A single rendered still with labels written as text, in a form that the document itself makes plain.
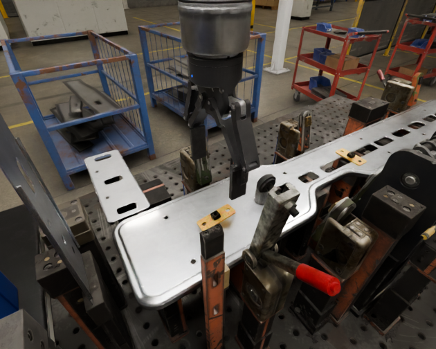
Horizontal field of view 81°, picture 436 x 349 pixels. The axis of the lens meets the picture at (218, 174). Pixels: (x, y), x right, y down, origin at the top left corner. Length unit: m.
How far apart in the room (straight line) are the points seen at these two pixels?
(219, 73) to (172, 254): 0.34
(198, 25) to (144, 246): 0.40
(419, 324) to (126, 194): 0.83
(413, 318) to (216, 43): 0.85
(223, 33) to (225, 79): 0.06
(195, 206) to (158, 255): 0.15
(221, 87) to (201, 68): 0.04
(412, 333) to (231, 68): 0.80
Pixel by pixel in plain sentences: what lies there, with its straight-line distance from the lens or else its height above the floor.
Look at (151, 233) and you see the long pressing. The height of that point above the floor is 1.00.
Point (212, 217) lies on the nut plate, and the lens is 0.55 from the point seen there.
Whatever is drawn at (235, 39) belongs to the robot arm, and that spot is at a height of 1.37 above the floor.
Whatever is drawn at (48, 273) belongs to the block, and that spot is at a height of 1.08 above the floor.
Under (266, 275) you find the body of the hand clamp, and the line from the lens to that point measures 0.44.
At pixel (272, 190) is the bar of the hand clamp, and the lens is 0.34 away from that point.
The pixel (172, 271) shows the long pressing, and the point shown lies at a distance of 0.51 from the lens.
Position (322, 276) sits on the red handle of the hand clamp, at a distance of 0.35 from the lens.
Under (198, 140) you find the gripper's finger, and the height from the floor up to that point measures 1.17.
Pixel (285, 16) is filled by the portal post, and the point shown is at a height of 0.86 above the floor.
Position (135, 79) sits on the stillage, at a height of 0.77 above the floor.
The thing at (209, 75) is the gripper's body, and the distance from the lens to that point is 0.35.
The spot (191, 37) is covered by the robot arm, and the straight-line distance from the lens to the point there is 0.34.
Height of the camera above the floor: 1.43
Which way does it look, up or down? 39 degrees down
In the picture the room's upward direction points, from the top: straight up
